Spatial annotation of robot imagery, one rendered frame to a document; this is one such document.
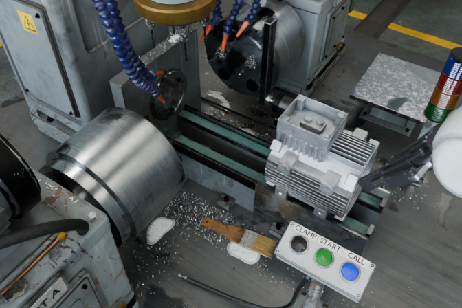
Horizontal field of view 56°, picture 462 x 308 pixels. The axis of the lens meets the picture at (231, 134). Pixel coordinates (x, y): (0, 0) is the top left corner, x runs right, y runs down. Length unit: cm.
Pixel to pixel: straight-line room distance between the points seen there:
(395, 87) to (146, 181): 89
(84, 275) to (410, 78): 114
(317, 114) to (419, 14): 296
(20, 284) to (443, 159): 60
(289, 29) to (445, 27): 264
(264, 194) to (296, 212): 9
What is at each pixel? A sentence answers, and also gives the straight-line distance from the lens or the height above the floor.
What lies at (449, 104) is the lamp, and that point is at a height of 109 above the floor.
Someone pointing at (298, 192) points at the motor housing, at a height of 100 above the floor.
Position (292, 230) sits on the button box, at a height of 107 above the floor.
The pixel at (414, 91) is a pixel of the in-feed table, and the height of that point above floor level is 92.
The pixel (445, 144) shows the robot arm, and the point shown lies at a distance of 54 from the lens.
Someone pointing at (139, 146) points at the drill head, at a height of 115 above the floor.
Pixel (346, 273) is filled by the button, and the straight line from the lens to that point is 83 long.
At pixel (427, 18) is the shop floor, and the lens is 387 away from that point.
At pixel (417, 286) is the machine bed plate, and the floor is 80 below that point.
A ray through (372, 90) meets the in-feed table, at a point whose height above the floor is 92.
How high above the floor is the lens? 178
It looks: 45 degrees down
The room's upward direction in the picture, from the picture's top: straight up
